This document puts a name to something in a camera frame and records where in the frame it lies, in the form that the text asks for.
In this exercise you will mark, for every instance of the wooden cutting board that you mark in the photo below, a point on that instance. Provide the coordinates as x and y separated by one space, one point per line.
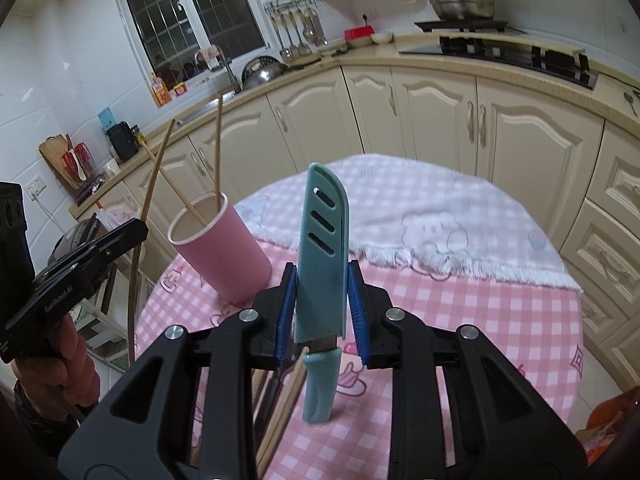
52 157

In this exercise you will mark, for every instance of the teal knife with sheath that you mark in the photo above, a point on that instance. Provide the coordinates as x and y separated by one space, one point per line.
320 240

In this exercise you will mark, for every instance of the pink checkered tablecloth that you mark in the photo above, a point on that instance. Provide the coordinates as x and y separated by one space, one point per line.
450 320

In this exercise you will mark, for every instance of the cream kitchen cabinets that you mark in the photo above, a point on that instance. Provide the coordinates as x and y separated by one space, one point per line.
360 57
450 120

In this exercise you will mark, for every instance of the blue card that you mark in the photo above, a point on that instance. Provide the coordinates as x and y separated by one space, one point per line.
106 119

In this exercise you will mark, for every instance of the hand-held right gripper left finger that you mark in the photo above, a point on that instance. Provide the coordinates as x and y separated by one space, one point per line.
287 310

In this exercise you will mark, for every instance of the hanging steel utensils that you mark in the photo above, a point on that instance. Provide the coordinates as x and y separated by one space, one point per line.
300 35

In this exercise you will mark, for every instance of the wooden chopstick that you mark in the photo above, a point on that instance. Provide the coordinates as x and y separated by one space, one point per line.
272 432
218 145
157 170
170 180
295 385

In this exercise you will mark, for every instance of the kitchen window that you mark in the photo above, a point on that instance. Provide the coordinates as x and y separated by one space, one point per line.
190 10

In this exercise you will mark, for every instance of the person's left hand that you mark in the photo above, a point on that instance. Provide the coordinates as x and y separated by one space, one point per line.
77 360

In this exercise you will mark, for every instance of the black induction cooker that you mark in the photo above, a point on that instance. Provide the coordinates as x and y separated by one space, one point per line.
460 25

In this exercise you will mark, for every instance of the white bowl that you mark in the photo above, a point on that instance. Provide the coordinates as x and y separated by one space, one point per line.
382 38

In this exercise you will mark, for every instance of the pink cup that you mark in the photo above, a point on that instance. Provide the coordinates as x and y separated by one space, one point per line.
225 255

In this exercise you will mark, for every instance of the black gas stove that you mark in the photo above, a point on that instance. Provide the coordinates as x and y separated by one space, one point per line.
500 52

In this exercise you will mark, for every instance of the orange bag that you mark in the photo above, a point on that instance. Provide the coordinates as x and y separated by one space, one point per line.
612 425

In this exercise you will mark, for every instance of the wall utensil rack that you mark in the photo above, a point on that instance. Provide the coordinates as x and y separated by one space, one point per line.
295 2

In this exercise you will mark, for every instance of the white plaid towel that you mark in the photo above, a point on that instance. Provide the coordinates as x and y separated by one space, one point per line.
425 200

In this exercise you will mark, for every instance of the black container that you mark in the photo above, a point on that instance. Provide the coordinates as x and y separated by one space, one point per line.
122 141

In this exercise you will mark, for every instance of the steel colander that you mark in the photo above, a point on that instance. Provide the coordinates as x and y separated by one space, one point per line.
262 71

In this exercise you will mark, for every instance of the metal spoon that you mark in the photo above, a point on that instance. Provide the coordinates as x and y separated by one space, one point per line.
630 102

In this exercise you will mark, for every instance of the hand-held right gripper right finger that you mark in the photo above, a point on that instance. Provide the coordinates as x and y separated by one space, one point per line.
357 310

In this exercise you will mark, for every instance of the white wall socket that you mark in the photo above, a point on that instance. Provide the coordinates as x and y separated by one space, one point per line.
36 187
368 15

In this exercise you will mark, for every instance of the red box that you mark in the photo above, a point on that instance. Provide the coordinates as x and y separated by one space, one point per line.
359 33

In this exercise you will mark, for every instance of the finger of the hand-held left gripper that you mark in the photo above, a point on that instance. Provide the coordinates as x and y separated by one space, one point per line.
125 235

